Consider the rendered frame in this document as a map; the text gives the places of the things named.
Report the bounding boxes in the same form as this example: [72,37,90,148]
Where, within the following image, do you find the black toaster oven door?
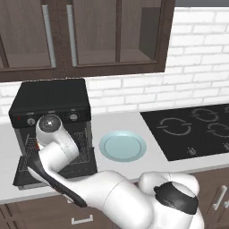
[12,146,98,191]

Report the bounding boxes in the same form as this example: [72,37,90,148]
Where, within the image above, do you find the dark wood glass cupboard door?
[61,0,176,79]
[0,0,64,82]

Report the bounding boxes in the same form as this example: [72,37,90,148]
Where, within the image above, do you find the dark wood cabinet door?
[191,167,229,229]

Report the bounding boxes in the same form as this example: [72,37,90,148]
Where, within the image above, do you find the light blue plate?
[98,130,148,163]

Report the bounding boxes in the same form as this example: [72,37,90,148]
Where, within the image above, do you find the black hob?
[140,103,229,162]

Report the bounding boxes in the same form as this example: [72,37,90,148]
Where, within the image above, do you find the dark wood drawer front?
[0,192,117,229]

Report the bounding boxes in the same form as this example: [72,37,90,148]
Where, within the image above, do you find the silver cupboard handle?
[65,4,79,68]
[41,4,57,69]

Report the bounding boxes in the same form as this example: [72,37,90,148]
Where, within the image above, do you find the silver drawer handle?
[71,214,94,225]

